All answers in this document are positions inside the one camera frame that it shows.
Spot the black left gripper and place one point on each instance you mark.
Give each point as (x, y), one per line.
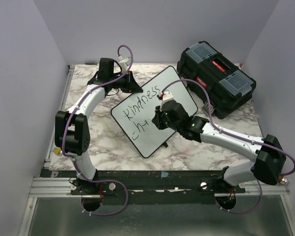
(132, 86)

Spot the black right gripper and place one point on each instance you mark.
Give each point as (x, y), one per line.
(157, 119)

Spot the white framed whiteboard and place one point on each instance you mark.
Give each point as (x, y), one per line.
(134, 114)

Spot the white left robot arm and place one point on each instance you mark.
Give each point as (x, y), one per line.
(72, 133)

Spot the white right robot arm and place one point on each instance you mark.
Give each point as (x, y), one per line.
(265, 159)

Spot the black red toolbox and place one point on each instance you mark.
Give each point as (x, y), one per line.
(227, 86)

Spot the yellow small object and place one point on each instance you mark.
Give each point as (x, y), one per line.
(57, 151)

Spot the copper pipe fitting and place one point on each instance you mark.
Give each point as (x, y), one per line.
(283, 180)

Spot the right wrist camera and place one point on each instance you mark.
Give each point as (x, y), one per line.
(165, 96)

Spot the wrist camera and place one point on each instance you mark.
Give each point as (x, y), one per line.
(165, 96)
(124, 62)

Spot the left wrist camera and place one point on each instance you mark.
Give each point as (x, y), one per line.
(124, 62)

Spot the small dark wall clip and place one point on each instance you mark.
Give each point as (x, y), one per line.
(90, 63)

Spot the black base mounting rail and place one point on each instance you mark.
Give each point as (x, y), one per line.
(143, 187)

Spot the aluminium frame rail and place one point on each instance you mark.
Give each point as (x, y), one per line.
(51, 146)

